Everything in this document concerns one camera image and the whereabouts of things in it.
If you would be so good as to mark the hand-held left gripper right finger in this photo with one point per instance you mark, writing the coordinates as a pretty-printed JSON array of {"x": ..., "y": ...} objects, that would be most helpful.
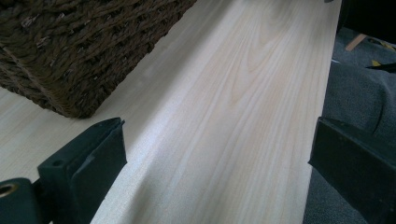
[{"x": 355, "y": 168}]

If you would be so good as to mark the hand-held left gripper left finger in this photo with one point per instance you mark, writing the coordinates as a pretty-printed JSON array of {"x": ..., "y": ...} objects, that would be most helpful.
[{"x": 84, "y": 174}]

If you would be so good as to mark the light wooden stick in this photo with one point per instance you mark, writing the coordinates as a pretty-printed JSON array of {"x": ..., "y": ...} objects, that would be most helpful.
[{"x": 356, "y": 42}]

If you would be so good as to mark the dark brown woven basket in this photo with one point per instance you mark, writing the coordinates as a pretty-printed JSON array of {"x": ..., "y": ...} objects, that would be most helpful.
[{"x": 77, "y": 46}]

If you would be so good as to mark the dark furniture piece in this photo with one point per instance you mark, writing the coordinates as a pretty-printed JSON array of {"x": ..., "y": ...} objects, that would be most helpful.
[{"x": 369, "y": 17}]

